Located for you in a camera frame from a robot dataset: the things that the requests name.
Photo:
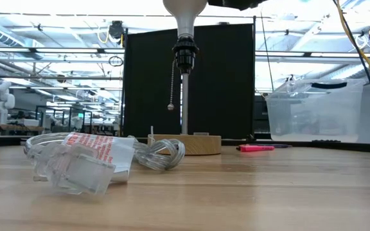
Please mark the clear plastic bag red print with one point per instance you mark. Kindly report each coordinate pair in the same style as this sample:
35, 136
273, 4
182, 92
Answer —
114, 150

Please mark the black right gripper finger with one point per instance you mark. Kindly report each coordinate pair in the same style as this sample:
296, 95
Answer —
223, 3

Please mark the pink highlighter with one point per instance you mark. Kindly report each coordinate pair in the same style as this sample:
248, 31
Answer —
255, 148

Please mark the clear plastic storage bin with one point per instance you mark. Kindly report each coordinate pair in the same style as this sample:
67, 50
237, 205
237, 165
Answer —
313, 112

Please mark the black partition panel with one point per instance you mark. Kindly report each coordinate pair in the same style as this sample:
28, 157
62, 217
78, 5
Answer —
220, 80

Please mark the wooden base lamp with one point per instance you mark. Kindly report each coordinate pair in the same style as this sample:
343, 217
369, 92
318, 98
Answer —
185, 144

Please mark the white lightbulb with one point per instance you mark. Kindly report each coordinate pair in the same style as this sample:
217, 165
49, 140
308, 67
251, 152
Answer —
185, 16

